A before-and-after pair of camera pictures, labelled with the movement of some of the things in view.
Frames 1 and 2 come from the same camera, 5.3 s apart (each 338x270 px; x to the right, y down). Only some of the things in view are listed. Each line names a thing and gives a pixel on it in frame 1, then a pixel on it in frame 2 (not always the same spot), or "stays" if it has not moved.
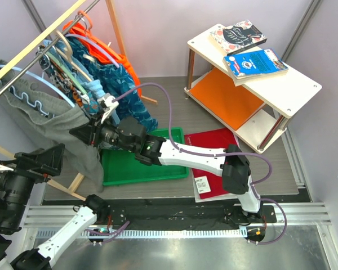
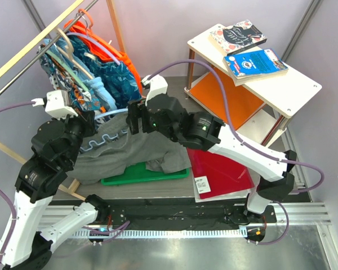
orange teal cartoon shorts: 65,82 stays
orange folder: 233,103 stays
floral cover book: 239,36 stays
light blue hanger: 44,80 to 103,115
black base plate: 181,216 stays
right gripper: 90,133 to 134,112
